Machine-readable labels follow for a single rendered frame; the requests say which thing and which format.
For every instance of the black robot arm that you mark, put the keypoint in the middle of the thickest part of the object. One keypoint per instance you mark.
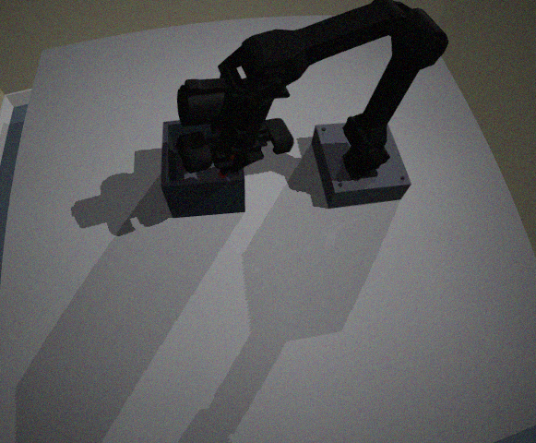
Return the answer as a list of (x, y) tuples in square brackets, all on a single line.
[(274, 59)]

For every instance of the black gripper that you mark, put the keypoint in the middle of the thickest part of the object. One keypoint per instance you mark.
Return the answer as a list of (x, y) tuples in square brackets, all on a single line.
[(197, 153)]

